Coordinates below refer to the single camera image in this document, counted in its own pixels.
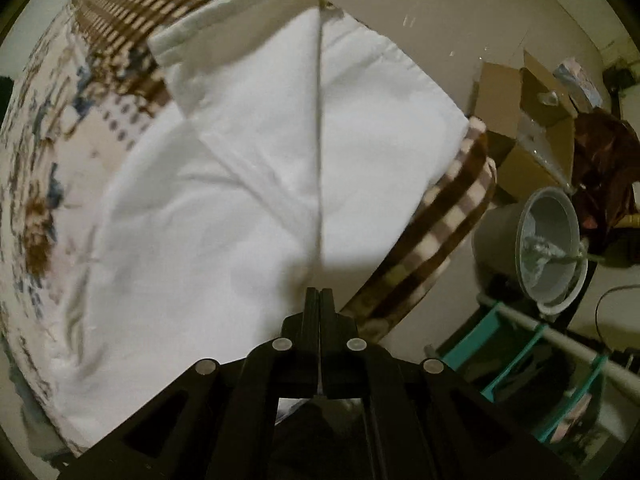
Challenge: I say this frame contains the teal drying rack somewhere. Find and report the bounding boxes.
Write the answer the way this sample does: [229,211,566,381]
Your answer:
[444,295,639,448]

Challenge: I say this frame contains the white pants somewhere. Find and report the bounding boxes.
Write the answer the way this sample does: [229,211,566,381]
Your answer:
[48,0,469,448]

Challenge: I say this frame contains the dark red bag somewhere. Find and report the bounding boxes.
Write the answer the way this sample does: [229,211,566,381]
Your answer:
[572,108,639,232]

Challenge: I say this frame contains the white plastic bucket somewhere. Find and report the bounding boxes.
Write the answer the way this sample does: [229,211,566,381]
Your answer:
[472,188,587,315]

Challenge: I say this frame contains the floral bed blanket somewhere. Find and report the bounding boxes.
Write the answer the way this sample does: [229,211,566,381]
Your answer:
[1,0,495,455]

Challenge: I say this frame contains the brown cardboard box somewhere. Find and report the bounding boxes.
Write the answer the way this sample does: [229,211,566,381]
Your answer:
[474,52,577,200]

